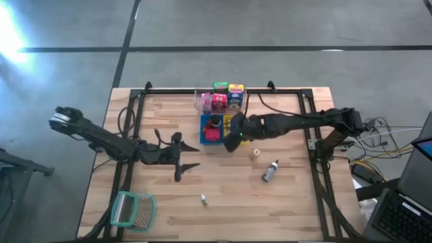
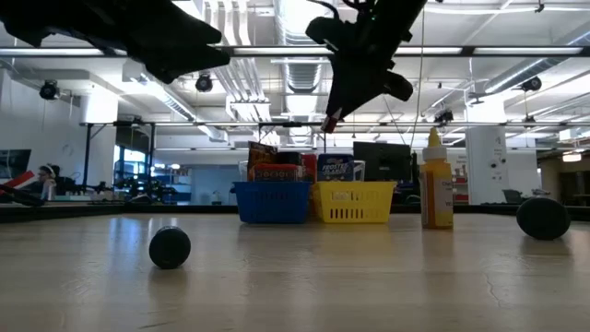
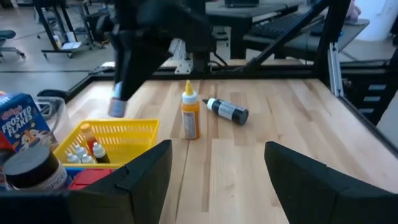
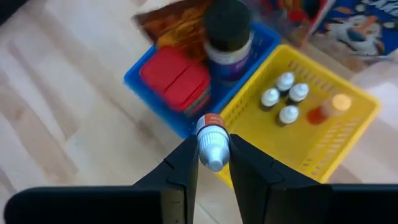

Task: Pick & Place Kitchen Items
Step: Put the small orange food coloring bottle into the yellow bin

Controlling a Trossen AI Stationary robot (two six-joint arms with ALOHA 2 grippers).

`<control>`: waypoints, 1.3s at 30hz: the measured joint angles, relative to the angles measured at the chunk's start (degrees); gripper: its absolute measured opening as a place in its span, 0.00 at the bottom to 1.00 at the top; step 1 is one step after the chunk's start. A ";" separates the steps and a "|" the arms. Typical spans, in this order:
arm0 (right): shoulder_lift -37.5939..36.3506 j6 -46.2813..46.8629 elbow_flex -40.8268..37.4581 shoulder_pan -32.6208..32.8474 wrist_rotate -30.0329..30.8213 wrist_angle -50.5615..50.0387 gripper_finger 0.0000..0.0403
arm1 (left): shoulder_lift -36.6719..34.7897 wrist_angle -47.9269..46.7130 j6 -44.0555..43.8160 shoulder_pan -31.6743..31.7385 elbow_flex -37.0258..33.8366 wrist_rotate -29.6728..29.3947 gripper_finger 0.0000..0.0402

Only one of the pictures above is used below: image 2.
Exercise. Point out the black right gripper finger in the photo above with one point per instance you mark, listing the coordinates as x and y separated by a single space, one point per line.
355 87

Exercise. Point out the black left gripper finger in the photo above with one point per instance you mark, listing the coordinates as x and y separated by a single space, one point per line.
189 62
180 27

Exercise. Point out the blue Frosted Flakes cereal box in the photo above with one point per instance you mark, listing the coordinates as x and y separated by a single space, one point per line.
335 168

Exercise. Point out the orange-red sauce bottle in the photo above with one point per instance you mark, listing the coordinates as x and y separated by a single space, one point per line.
310 168

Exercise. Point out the red patterned tin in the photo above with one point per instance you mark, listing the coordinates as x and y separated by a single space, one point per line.
276 173

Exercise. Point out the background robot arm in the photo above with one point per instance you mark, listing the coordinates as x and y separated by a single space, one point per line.
143 191

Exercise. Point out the black ceiling spotlight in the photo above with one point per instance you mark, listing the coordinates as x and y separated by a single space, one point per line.
532 84
443 116
49 90
204 85

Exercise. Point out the yellow plastic basket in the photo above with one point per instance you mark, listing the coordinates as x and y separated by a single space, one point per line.
355 203

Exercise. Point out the yellow squeeze bottle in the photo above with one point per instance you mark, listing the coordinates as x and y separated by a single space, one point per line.
435 193

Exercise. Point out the blue plastic basket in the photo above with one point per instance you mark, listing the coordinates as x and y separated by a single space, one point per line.
272 203

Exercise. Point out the person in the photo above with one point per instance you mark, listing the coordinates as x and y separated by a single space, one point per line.
47 180

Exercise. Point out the black ball left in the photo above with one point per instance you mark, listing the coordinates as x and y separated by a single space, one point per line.
169 247

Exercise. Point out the black ball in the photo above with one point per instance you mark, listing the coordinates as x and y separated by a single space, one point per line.
543 219
169 247

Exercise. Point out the black ball right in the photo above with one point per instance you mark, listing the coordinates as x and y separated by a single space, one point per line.
543 219

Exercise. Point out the dark wall monitor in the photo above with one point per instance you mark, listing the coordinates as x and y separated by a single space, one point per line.
14 161

